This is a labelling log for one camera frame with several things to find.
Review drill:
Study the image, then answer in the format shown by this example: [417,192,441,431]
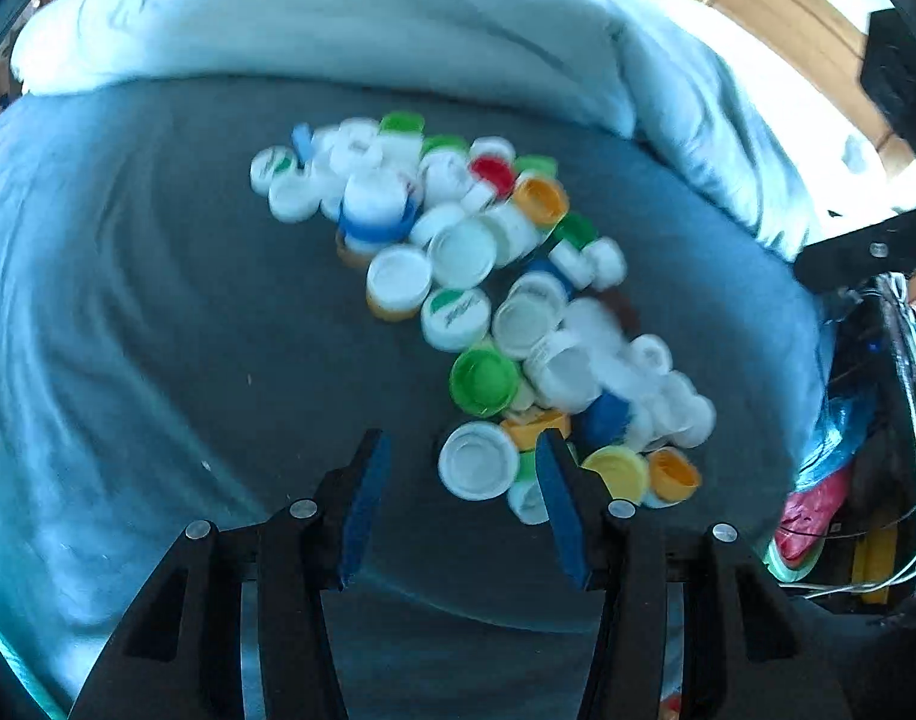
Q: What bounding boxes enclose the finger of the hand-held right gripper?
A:
[794,202,916,293]

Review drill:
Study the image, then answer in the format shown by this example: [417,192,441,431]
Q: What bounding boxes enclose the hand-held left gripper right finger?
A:
[534,429,853,720]

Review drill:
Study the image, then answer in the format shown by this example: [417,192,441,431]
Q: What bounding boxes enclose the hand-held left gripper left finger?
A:
[68,427,394,720]

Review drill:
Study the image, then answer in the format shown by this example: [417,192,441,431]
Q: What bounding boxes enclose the white bottle cap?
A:
[437,421,520,502]

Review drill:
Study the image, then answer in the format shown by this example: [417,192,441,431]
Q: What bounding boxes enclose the pile of bottle caps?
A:
[249,111,718,526]

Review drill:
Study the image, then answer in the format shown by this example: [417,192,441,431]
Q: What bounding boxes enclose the wooden headboard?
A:
[578,0,898,158]

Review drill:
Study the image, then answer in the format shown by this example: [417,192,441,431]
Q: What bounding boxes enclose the blue plastic bag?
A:
[795,382,879,492]

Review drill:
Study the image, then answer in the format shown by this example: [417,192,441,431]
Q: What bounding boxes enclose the red plastic bag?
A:
[773,465,857,563]

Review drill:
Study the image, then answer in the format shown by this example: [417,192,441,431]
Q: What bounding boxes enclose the yellow flat item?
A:
[852,525,898,605]

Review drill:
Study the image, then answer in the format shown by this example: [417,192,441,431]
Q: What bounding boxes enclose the light blue quilt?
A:
[8,0,827,256]

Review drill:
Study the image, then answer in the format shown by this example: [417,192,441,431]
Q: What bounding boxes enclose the white cables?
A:
[795,480,916,601]

